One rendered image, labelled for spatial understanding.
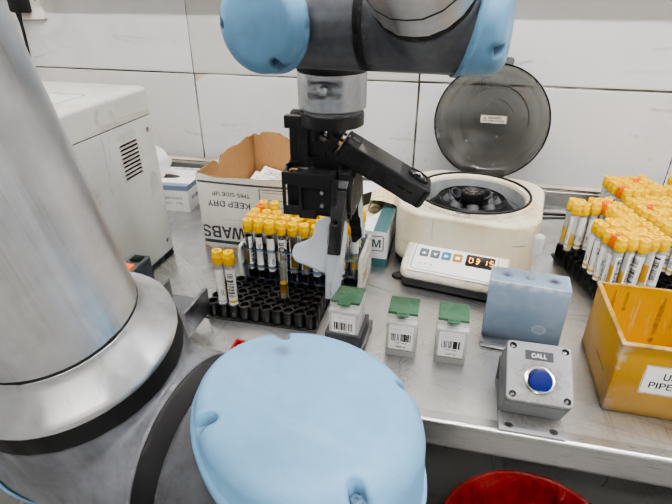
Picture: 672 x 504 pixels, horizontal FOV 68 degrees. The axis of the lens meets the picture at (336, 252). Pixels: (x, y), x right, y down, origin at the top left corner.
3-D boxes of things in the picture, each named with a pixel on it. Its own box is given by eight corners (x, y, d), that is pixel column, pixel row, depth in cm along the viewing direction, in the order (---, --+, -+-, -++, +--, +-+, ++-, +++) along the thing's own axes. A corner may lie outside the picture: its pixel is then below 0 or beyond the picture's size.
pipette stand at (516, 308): (479, 346, 69) (489, 285, 64) (482, 318, 75) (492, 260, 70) (556, 361, 66) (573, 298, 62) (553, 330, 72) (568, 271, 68)
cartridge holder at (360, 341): (319, 360, 67) (318, 339, 65) (337, 322, 74) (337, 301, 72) (358, 368, 65) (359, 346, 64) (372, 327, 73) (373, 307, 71)
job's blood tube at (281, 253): (279, 309, 76) (275, 252, 72) (282, 304, 77) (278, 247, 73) (287, 310, 76) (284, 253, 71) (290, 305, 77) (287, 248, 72)
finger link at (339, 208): (330, 257, 59) (340, 186, 60) (345, 259, 58) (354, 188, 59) (321, 252, 54) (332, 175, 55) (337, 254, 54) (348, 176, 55)
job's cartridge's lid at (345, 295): (328, 305, 65) (328, 302, 64) (338, 287, 69) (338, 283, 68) (358, 310, 64) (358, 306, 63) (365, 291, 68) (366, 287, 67)
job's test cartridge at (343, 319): (328, 343, 68) (328, 305, 65) (337, 323, 72) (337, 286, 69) (357, 348, 67) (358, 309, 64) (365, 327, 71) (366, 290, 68)
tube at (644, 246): (633, 302, 78) (655, 241, 73) (624, 304, 78) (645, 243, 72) (625, 296, 79) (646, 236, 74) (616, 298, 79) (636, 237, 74)
